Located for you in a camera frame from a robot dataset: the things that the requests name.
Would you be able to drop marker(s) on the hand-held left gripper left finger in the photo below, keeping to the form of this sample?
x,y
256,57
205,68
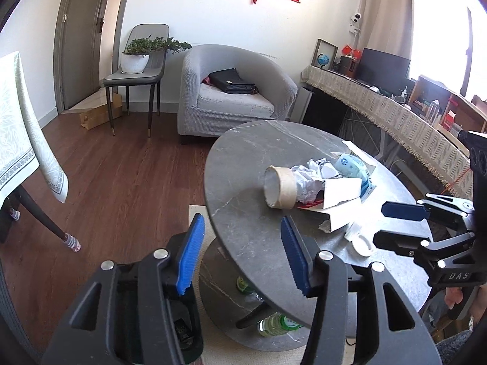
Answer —
x,y
189,260

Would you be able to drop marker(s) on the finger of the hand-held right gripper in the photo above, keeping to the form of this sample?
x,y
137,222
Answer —
x,y
403,211
395,241

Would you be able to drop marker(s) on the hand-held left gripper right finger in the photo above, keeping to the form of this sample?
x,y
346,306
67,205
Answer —
x,y
296,260

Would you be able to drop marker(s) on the torn white cardboard box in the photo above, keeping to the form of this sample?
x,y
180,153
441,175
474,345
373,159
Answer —
x,y
342,192

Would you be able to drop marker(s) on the white tissue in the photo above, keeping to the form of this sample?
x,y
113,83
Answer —
x,y
319,165
306,188

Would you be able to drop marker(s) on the brown tape roll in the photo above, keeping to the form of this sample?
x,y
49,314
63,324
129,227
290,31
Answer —
x,y
285,186

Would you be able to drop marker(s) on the person's right hand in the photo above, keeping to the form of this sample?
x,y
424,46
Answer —
x,y
452,297

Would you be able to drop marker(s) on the small white plastic cup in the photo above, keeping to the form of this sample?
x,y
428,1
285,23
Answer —
x,y
359,241

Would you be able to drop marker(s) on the green label plastic bottle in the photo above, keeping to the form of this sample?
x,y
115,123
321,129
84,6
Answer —
x,y
277,324
245,287

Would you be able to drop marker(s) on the blue tissue packet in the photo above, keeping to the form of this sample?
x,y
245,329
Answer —
x,y
348,165

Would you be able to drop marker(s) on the white paper sheet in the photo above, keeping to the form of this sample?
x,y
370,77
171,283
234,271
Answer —
x,y
357,149

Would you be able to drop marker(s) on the beige fringed desk cloth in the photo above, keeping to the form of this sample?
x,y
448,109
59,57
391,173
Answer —
x,y
399,118

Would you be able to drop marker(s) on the wooden desk shelf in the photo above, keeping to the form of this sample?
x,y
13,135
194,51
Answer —
x,y
471,110

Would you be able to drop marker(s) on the clear plastic bottle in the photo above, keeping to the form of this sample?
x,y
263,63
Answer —
x,y
434,112

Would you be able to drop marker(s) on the round grey marble table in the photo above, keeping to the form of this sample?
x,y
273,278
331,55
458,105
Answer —
x,y
243,167

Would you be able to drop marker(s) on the black monitor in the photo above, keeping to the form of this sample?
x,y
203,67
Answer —
x,y
382,66

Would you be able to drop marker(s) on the white cabinet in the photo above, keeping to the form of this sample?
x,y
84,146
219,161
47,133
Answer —
x,y
302,102

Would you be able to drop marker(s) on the dark table leg with sock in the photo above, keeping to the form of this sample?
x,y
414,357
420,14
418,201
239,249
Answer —
x,y
45,220

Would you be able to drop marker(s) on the wooden speaker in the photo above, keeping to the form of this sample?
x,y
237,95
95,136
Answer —
x,y
349,66

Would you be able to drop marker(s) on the small red flag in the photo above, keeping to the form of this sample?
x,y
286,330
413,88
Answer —
x,y
357,53
346,49

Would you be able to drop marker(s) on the grey armchair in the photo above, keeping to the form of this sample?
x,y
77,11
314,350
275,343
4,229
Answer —
x,y
236,102

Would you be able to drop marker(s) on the small blue globe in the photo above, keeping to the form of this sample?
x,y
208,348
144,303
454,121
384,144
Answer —
x,y
322,61

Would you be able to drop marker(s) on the brown cardboard box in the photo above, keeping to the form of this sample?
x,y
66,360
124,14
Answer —
x,y
95,116

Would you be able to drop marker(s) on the pink cloth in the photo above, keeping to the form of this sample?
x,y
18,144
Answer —
x,y
206,81

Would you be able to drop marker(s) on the framed picture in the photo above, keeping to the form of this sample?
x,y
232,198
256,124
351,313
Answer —
x,y
325,47

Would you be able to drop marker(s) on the black handbag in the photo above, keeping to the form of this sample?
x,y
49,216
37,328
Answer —
x,y
230,81

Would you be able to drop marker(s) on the beige curtain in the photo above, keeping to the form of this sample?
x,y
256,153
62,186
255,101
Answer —
x,y
388,15

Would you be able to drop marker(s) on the potted plant in white pot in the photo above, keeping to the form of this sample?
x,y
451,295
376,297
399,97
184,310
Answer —
x,y
134,62

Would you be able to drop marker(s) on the pale green patterned tablecloth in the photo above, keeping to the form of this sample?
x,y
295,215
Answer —
x,y
19,121

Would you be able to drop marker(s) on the grey dining chair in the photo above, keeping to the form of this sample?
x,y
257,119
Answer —
x,y
148,32

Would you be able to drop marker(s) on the grey door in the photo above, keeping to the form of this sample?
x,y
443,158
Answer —
x,y
80,45

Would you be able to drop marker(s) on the white security camera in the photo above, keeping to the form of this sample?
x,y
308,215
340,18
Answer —
x,y
357,17

